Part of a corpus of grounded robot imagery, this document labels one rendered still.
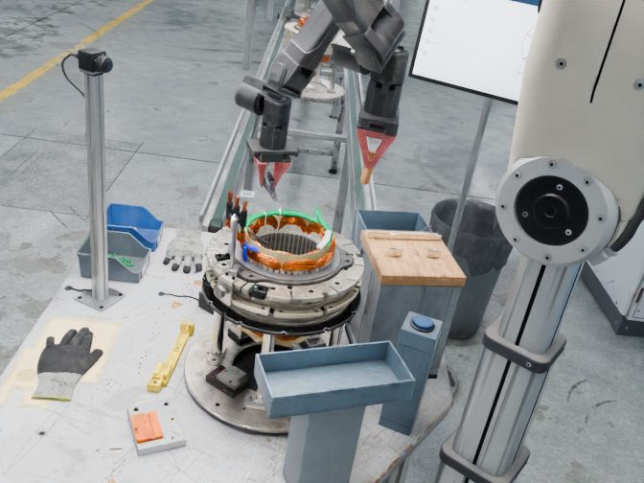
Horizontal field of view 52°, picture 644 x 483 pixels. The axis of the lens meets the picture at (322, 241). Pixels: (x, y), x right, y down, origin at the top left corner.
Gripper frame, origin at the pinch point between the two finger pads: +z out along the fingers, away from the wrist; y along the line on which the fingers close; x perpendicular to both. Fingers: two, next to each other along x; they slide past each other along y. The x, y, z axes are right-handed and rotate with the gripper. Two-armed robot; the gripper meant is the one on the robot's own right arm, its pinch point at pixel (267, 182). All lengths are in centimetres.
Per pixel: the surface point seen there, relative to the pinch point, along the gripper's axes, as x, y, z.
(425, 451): -11, -75, 118
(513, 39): -49, -86, -22
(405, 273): 24.5, -25.3, 8.8
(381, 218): -4.1, -32.0, 12.6
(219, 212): -61, -3, 44
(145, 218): -48, 22, 38
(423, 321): 38.7, -23.2, 9.9
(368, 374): 50, -8, 11
